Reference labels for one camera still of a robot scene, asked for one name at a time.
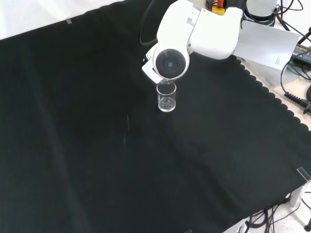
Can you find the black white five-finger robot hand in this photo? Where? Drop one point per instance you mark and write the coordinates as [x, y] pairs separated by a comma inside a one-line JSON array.
[[149, 70]]

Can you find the clear glass beaker with spout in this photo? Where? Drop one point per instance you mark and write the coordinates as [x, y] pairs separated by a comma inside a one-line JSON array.
[[167, 82]]

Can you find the clear graduated glass beaker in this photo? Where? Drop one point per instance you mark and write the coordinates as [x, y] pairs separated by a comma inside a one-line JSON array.
[[166, 102]]

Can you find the black bench cloth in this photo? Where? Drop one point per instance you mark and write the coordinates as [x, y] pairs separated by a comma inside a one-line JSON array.
[[73, 121]]

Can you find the yellow stop button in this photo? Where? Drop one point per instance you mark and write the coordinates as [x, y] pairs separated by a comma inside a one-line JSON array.
[[218, 8]]

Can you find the clear tape strip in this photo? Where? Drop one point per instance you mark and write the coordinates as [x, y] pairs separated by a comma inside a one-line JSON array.
[[69, 21], [303, 173]]

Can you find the black power adapter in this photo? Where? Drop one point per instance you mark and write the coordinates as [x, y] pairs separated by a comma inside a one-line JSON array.
[[302, 52]]

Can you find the white bench leg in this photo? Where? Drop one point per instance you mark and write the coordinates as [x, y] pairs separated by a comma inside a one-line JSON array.
[[296, 195]]

